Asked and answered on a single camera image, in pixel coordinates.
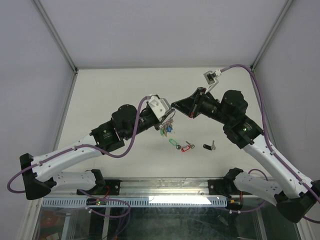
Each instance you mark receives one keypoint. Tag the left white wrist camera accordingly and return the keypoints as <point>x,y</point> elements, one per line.
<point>158,105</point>

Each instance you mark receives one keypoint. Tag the aluminium mounting rail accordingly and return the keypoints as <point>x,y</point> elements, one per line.
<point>162,186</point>

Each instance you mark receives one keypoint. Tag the white slotted cable duct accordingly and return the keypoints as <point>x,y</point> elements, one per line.
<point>137,202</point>

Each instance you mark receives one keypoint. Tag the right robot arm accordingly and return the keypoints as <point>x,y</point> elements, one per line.
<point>249,137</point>

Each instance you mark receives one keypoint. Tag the left aluminium frame post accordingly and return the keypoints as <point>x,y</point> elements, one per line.
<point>39,7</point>

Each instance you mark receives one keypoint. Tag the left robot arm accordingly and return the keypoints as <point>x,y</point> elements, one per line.
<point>47,173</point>

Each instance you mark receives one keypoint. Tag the red tag with keys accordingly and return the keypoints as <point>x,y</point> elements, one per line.
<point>184,148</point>

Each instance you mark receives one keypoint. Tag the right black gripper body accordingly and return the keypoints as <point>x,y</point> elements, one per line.
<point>195,110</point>

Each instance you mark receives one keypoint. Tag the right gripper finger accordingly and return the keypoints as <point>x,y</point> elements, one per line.
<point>185,107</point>
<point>188,101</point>

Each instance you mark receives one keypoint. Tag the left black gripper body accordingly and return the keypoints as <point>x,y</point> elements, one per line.
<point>157,124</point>

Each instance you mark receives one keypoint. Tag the large keyring with keys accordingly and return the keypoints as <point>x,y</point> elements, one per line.
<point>167,126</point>

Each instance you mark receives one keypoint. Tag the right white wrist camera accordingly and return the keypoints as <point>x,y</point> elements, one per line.
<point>211,78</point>

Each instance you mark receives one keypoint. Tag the black tag with key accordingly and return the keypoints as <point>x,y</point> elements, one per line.
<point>211,147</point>

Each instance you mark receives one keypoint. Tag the right aluminium frame post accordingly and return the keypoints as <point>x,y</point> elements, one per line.
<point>272,33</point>

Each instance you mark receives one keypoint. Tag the aluminium frame post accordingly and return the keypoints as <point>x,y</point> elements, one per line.
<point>272,33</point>
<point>39,7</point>

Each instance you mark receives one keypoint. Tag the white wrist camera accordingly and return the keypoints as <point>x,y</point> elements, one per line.
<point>211,78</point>
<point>158,105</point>

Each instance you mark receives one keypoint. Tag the green key tag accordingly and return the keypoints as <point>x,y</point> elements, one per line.
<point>173,142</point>

